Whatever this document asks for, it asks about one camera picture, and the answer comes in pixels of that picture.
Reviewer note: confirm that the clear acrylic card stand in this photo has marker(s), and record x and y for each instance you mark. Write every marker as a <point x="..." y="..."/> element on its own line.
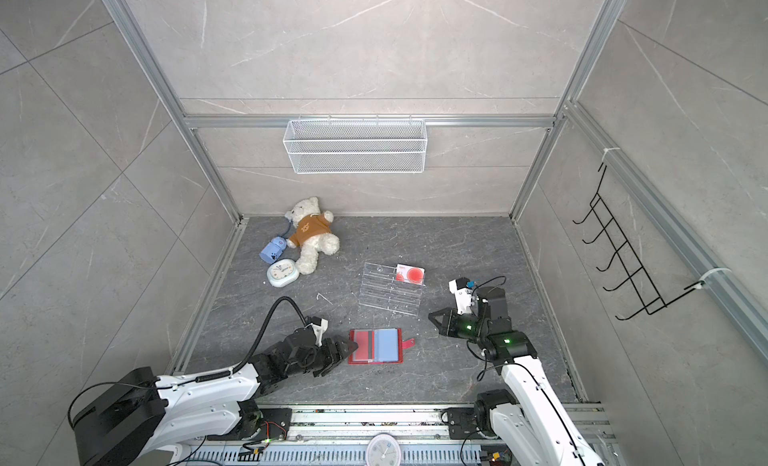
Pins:
<point x="384" y="288"/>

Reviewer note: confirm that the light blue alarm clock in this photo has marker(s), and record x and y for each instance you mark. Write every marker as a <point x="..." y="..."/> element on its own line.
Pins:
<point x="282" y="273"/>

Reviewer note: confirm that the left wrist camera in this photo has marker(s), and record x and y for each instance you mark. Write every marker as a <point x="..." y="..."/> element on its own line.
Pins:
<point x="319" y="326"/>

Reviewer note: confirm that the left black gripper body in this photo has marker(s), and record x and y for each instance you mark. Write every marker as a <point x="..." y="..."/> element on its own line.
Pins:
<point x="319" y="359"/>

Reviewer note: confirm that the blue small bottle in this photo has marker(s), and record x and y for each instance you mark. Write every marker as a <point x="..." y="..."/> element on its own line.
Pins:
<point x="273" y="251"/>

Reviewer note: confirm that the black wire hook rack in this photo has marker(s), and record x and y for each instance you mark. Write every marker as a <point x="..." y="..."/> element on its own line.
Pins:
<point x="626" y="258"/>

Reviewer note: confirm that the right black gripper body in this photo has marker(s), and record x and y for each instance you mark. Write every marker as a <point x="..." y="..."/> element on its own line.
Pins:
<point x="467" y="326"/>

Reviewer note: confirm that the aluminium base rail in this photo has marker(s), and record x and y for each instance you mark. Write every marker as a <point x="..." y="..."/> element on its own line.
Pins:
<point x="429" y="434"/>

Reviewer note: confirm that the white teddy bear orange shirt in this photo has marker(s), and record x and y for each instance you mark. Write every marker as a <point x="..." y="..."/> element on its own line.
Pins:
<point x="312" y="235"/>

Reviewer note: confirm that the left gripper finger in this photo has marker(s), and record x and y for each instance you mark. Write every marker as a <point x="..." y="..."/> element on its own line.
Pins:
<point x="328" y="365"/>
<point x="341" y="348"/>

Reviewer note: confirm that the white wire mesh basket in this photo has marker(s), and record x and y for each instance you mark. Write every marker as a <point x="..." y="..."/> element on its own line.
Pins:
<point x="356" y="146"/>

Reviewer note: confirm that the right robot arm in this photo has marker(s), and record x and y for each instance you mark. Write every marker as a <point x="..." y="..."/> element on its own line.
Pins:
<point x="527" y="415"/>

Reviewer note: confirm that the white round clock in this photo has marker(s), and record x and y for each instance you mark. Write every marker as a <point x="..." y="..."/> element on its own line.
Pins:
<point x="383" y="450"/>

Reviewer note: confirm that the red leather card holder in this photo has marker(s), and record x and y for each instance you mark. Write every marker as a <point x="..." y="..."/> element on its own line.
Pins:
<point x="380" y="346"/>

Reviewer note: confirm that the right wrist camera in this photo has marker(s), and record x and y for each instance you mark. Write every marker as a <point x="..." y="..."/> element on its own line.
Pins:
<point x="463" y="291"/>

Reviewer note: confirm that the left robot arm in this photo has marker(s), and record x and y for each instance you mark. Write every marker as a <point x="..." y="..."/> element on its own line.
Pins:
<point x="143" y="412"/>

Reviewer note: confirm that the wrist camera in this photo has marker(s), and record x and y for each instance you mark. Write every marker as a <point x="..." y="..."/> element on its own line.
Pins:
<point x="463" y="291"/>
<point x="319" y="326"/>

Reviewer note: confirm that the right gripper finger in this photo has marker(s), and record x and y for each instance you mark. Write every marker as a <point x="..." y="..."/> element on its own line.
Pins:
<point x="442" y="329"/>
<point x="442" y="316"/>

